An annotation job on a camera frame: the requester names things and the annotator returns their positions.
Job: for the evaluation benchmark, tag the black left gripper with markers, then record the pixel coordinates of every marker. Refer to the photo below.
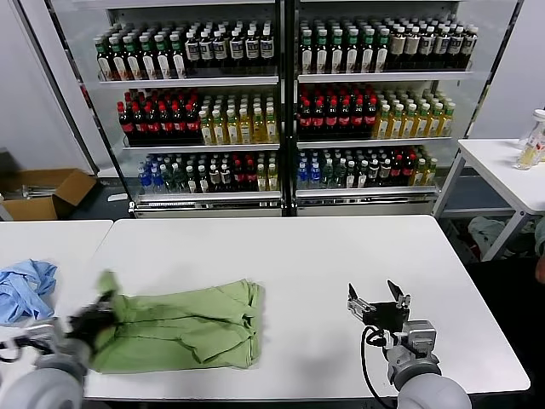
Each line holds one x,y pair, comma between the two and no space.
91,326

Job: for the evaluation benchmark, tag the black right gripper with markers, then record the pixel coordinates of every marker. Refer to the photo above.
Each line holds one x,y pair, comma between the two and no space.
385,317

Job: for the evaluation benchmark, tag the light green t-shirt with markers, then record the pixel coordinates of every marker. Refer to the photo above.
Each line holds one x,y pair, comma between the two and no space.
179,324

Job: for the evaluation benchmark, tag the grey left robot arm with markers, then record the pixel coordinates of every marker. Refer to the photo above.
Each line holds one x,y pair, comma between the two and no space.
42,383

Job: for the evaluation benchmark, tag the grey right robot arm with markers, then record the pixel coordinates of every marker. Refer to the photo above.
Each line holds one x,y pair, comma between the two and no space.
426,387

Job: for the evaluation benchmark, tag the grey clothes pile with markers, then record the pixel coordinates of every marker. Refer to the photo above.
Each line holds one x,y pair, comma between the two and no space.
485,232

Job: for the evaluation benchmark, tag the light blue crumpled garment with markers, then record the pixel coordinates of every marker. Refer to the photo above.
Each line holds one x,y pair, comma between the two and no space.
25,294

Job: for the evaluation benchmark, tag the small white flat object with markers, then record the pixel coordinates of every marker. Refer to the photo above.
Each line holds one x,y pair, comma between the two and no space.
118,197

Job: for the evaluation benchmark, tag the brown cardboard box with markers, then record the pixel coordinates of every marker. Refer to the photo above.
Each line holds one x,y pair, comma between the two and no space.
72,183

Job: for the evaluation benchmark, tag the small blue drink bottle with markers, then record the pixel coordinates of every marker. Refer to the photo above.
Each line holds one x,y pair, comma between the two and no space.
156,180
302,174
315,174
143,179

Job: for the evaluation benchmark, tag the grey metal bars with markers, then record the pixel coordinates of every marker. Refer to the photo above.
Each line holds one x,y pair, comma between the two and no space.
34,191

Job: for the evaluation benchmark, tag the small dark white-label bottle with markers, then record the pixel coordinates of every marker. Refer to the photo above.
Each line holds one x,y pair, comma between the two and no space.
203,182
191,182
350,174
362,174

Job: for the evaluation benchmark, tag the small dark tea bottle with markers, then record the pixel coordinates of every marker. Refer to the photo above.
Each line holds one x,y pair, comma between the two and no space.
226,177
214,178
373,170
385,169

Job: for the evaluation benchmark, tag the small dark green bottle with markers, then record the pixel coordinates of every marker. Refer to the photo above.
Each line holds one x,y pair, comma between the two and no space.
168,181
327,174
339,174
179,181

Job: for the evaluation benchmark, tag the small red-label cola bottle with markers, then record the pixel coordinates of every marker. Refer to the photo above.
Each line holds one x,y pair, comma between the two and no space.
249,175
409,167
238,175
397,168

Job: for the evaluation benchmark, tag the small yellow drink bottle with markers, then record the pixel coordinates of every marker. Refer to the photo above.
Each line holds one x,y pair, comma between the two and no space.
431,171
420,172
273,177
261,178

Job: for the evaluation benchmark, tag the red cap cola bottle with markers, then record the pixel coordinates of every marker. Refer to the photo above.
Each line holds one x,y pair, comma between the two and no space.
193,125
318,121
139,127
331,121
153,127
344,121
357,121
370,120
179,126
127,128
166,126
305,121

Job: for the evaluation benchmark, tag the yellow juice bottle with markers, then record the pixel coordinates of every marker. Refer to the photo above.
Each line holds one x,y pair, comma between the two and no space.
245,131
395,126
434,124
382,127
219,133
408,126
421,125
445,123
259,130
271,129
232,132
206,133

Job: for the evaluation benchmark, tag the small white side table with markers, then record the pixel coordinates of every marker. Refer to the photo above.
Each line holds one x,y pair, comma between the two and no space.
494,162

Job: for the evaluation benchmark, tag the clear glass bottle white cap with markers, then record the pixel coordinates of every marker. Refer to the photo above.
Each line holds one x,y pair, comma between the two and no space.
528,153

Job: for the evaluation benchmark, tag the white beverage display shelf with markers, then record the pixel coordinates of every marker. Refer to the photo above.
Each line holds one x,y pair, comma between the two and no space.
383,76
191,81

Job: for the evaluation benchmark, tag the green cap tea bottle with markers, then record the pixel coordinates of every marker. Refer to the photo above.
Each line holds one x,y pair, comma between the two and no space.
118,64
367,54
164,62
179,62
322,55
103,64
381,54
337,55
352,55
306,55
149,63
133,63

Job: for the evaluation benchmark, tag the dark bottle beige label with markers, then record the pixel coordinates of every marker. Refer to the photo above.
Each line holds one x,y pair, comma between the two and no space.
398,46
412,46

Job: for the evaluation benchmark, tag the dark bottle white label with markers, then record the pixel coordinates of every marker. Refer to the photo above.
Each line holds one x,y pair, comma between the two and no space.
469,44
206,50
192,51
441,44
267,47
252,47
426,44
236,48
220,49
455,44

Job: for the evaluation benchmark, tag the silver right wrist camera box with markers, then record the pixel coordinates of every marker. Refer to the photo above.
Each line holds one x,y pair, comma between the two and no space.
421,336

